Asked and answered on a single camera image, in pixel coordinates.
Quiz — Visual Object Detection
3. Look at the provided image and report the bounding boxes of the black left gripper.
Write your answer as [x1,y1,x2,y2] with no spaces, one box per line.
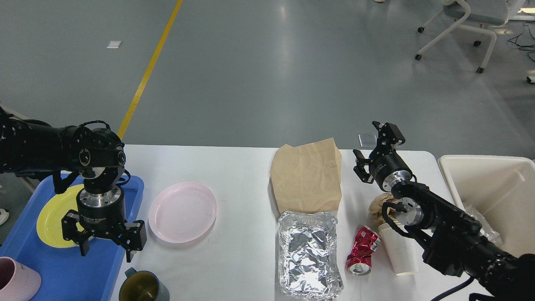
[61,186,147,263]

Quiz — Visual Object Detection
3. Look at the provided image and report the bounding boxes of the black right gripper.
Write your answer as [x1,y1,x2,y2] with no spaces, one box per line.
[353,121,413,192]

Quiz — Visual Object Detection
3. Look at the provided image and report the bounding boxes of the brown paper bag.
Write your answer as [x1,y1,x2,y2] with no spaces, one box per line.
[270,138,342,214]

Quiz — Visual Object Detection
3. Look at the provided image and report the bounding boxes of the pink plastic plate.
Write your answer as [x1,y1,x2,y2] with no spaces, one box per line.
[148,182,217,244]

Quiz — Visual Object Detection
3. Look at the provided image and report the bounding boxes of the pink mug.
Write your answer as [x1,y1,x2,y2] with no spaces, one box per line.
[0,257,42,301]

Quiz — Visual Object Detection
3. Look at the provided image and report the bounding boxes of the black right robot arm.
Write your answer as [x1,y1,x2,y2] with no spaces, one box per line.
[353,121,535,301]

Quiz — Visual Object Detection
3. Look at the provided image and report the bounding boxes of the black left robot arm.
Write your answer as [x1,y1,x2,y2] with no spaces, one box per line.
[0,110,147,263]

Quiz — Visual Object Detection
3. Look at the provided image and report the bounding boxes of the silver floor socket plate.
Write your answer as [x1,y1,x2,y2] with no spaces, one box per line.
[359,133,377,148]

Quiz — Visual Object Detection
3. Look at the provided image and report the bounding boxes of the crumpled brown paper ball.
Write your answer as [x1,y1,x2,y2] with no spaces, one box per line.
[369,193,397,227]

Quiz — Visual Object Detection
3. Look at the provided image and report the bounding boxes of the yellow plastic plate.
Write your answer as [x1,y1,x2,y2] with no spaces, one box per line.
[36,184,83,248]

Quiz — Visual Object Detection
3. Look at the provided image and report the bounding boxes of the white paper cup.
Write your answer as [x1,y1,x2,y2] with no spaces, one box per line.
[378,223,420,276]

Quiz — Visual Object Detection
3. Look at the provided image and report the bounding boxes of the crushed red soda can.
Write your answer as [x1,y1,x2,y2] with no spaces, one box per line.
[345,225,382,276]

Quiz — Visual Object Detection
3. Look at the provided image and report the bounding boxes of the beige plastic bin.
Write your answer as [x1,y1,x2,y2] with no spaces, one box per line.
[438,156,535,257]

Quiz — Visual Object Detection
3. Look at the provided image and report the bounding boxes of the aluminium foil tray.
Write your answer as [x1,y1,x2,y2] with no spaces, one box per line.
[278,210,344,301]

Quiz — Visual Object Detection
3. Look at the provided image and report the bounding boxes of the clear plastic wrap in bin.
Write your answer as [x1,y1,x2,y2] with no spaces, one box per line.
[464,204,503,247]

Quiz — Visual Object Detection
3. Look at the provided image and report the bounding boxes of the white office chair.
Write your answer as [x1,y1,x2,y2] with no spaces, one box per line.
[414,0,534,74]

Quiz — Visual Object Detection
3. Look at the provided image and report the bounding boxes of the black floor cables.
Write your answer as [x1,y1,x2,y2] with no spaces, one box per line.
[507,21,535,63]

